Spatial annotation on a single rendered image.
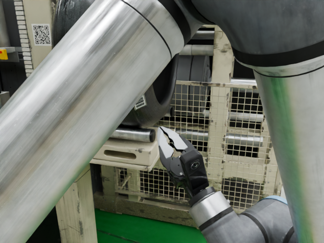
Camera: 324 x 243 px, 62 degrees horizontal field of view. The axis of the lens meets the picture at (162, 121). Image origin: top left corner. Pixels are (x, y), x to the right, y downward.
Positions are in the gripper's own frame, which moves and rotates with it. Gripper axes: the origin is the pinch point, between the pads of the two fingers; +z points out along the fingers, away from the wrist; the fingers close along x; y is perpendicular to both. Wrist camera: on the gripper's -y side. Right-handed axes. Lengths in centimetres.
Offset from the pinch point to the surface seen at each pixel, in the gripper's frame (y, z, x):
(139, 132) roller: 17.9, 10.7, -2.9
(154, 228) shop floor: 125, -5, -10
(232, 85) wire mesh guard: 38, 20, 49
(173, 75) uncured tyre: 27.1, 31.4, 23.2
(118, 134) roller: 19.8, 14.6, -9.1
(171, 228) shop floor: 125, -11, 0
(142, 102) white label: 4.6, 12.6, 0.6
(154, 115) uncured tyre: 14.6, 12.2, 3.7
